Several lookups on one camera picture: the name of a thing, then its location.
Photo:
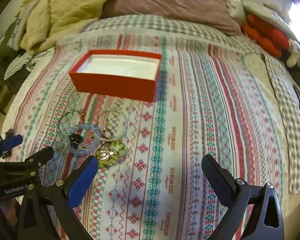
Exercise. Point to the mauve pillow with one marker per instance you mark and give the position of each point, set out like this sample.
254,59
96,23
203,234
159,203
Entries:
177,0

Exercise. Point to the thin gold hoop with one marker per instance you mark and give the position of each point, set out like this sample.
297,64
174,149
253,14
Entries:
81,110

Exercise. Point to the orange plush toy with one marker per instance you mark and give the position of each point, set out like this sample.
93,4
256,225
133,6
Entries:
265,42

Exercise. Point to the red jewelry box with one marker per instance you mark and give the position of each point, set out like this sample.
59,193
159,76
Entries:
115,85

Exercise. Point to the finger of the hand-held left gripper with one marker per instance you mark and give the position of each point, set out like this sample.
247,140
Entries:
41,155
11,141

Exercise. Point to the gold round pendant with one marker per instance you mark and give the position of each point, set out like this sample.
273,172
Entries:
104,155

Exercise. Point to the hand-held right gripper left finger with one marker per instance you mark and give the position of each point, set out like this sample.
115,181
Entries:
82,180

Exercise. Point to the striped patterned blanket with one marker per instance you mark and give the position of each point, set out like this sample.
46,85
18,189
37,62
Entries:
190,130

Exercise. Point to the beige quilted comforter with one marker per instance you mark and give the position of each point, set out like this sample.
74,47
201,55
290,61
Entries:
65,10

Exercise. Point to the dark folding chair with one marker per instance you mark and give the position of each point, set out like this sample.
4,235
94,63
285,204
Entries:
0,60

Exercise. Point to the black charm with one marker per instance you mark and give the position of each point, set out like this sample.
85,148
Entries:
75,138

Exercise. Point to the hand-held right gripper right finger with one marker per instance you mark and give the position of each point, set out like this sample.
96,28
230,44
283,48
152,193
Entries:
217,180

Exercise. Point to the frilled white pillow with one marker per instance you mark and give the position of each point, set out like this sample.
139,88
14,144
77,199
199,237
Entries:
236,7

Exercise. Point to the white cushion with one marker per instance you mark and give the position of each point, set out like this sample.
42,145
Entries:
265,10

